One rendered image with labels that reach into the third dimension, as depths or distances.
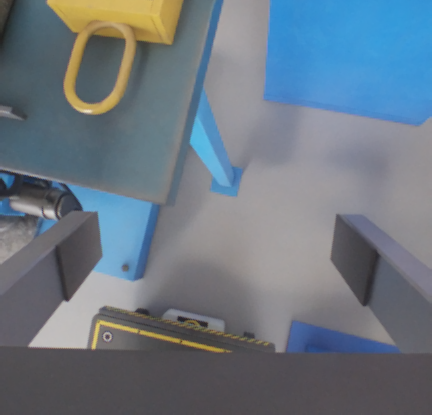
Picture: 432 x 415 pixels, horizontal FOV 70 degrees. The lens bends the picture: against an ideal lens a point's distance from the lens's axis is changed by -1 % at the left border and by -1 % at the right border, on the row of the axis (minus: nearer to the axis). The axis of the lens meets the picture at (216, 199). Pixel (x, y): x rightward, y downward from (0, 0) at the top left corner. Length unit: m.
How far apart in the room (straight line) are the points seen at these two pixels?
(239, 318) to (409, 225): 0.86
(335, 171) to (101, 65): 1.21
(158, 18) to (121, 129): 0.15
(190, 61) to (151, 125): 0.10
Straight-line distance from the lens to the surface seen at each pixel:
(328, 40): 1.14
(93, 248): 0.17
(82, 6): 0.48
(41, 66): 0.55
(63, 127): 0.50
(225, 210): 1.46
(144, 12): 0.44
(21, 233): 1.68
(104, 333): 1.31
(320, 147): 1.54
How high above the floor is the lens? 1.45
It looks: 80 degrees down
